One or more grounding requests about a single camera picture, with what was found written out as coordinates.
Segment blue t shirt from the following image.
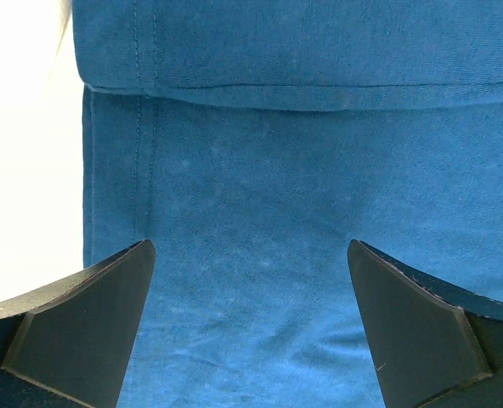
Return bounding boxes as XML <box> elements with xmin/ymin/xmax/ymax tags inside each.
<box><xmin>72</xmin><ymin>1</ymin><xmax>503</xmax><ymax>407</ymax></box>

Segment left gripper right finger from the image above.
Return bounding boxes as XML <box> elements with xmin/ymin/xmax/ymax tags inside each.
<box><xmin>348</xmin><ymin>240</ymin><xmax>503</xmax><ymax>408</ymax></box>

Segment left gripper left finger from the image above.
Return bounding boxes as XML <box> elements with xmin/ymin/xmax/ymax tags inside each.
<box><xmin>0</xmin><ymin>240</ymin><xmax>155</xmax><ymax>407</ymax></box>

